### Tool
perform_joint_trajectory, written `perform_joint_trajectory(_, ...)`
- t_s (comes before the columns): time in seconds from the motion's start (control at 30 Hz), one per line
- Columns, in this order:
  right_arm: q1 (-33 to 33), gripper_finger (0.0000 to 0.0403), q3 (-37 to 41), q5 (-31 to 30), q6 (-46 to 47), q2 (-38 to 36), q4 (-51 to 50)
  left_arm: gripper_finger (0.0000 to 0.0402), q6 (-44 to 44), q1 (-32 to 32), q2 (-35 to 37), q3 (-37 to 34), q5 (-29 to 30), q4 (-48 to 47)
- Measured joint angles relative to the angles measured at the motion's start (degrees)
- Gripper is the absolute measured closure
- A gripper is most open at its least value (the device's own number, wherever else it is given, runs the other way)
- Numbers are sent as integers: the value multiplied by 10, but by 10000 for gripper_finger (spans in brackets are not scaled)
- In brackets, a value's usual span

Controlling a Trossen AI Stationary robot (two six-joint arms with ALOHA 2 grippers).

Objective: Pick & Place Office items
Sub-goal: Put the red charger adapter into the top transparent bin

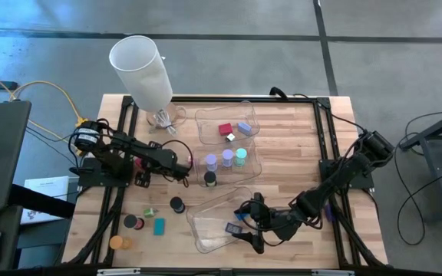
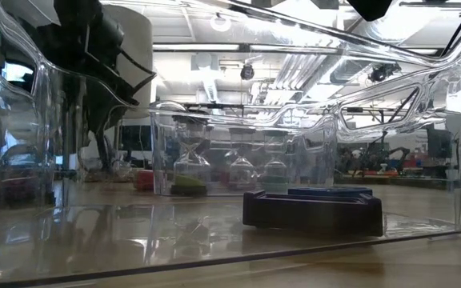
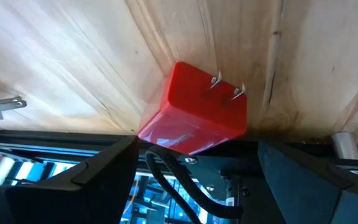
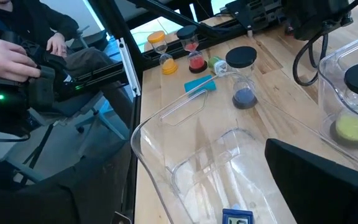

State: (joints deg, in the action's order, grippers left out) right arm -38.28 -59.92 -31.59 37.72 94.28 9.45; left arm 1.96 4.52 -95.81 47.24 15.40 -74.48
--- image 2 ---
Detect teal hourglass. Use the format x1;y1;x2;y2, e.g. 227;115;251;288
259;128;292;195

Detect black ceiling-mounted device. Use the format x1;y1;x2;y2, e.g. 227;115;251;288
368;62;402;83

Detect clear plastic bin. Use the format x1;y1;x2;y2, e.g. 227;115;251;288
149;99;340;198
0;0;461;287

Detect dark background monitor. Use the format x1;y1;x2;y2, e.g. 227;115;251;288
426;126;454;160
118;124;154;153

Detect black hourglass green sand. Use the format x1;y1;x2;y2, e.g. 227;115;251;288
169;114;212;198

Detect white cylindrical table lamp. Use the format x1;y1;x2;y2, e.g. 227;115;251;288
101;3;154;121

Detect dark blue tray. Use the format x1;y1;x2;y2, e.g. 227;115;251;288
242;189;384;238

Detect ceiling light strip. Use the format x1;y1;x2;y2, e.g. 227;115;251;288
152;42;239;52

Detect round ceiling light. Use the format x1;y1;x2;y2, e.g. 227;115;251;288
210;14;233;34

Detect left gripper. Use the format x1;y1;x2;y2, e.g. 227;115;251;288
64;50;142;174

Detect purple hourglass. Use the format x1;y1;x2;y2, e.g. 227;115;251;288
225;126;260;192

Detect black ceiling camera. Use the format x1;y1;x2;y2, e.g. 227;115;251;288
239;62;256;82

